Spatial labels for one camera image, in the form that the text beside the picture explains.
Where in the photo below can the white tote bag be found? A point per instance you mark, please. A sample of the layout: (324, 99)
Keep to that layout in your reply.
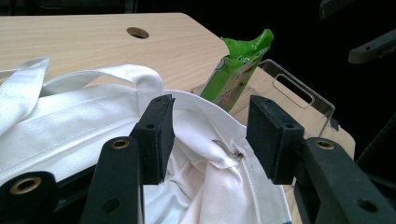
(77, 124)

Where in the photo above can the clear plastic tray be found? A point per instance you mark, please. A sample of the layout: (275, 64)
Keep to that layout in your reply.
(320, 109)

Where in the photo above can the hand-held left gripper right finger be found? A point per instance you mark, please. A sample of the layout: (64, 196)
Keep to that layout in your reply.
(274, 140)

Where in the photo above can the green snack packet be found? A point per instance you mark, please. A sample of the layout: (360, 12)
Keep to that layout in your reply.
(230, 77)

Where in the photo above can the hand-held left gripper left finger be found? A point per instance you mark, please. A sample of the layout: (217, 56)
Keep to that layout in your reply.
(152, 140)

